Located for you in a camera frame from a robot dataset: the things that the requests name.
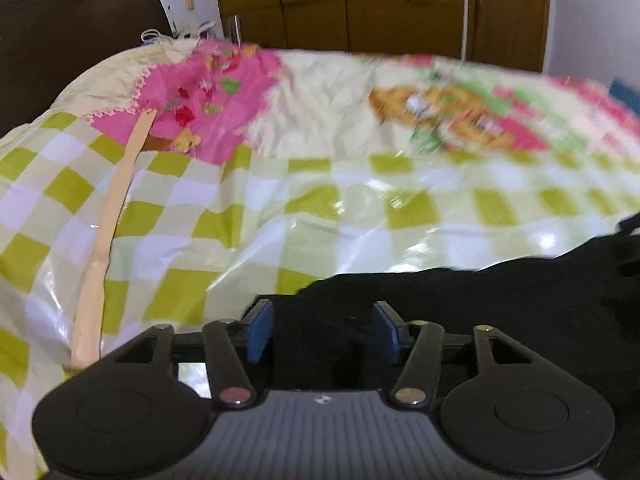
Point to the dark wooden headboard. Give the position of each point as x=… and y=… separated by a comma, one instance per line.
x=46, y=44

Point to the checkered floral bed sheet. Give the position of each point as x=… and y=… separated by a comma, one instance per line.
x=266, y=170

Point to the blue foam mat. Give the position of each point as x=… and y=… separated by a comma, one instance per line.
x=627, y=94

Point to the wooden wardrobe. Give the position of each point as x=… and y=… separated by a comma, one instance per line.
x=507, y=33

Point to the wooden back scratcher stick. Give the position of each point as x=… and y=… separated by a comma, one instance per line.
x=85, y=342

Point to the black pants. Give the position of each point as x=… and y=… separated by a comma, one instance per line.
x=579, y=310

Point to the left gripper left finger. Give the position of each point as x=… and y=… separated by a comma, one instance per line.
x=230, y=344

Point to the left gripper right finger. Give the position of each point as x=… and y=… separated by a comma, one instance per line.
x=417, y=346

